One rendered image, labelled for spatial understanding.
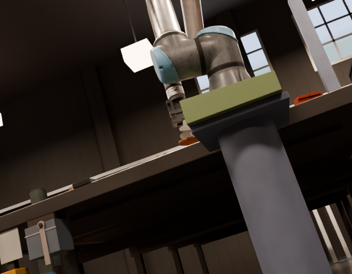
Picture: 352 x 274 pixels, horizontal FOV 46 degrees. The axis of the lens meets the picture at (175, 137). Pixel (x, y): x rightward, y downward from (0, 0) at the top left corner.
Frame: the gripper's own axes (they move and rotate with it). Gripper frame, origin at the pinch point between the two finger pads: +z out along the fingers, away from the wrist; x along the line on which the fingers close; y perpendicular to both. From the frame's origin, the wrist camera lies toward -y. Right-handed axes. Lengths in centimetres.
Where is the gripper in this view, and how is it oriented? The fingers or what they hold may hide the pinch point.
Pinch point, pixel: (195, 139)
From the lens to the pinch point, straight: 172.2
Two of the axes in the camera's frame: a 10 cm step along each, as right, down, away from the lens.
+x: -0.4, -3.0, -9.5
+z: 2.8, 9.1, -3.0
